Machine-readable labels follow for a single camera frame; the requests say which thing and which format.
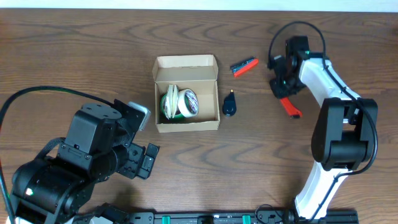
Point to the green tape roll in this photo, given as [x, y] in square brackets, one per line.
[178, 115]

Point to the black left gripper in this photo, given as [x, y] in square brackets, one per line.
[137, 159]

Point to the red utility knife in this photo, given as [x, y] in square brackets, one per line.
[291, 110]

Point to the cardboard box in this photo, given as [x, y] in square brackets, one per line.
[196, 72]

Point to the dark blue marker pen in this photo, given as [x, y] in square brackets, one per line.
[235, 67]

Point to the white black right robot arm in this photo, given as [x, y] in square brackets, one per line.
[344, 141]

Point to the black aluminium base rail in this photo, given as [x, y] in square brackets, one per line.
[107, 213]

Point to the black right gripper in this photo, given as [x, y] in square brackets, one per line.
[285, 90]

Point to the red marker pen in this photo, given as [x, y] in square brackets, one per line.
[245, 68]

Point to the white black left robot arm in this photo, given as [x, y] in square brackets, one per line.
[60, 179]

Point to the white tape roll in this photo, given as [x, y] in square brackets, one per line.
[188, 104]

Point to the yellow sticky note pad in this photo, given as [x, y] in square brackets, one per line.
[171, 101]

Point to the small black glue bottle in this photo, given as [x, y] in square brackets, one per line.
[229, 104]

